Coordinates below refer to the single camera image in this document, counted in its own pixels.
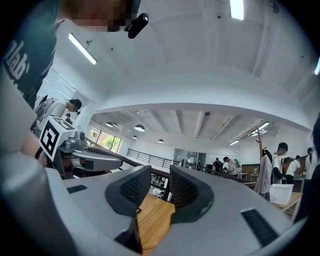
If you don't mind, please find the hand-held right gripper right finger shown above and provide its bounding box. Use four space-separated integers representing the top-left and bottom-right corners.
149 165 308 256

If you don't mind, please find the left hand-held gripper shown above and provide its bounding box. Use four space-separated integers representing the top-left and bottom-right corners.
39 115 124 180

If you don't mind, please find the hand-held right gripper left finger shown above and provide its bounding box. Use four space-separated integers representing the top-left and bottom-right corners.
0 151 153 256

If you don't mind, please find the person's left forearm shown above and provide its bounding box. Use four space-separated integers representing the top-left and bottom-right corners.
19 129 48 167

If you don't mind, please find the large window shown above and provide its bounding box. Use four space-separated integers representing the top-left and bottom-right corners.
89 127 123 154

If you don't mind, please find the black balcony railing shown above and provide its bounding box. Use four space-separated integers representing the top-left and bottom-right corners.
126 148 181 169

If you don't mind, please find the grey hanging jacket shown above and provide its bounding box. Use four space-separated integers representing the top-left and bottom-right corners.
253 149 273 201

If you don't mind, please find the white plastic bin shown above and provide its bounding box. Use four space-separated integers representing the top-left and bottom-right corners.
269 183 295 206

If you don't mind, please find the glass office partition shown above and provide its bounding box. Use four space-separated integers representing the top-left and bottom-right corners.
173 148 208 171

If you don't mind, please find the light wooden desk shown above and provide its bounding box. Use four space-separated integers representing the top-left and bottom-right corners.
273 191 304 223

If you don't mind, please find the person's green shirt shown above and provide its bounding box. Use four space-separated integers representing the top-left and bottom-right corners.
2 0 66 108

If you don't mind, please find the person's head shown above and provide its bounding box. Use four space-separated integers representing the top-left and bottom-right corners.
61 0 141 33

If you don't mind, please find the ceiling panel light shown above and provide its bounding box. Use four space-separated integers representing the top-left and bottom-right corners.
229 0 245 21

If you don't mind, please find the black railing with wooden rail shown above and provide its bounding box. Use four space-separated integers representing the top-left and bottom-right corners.
84 137 258 202

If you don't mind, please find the black head-mounted camera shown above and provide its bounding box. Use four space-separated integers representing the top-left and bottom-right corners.
124 12 150 40

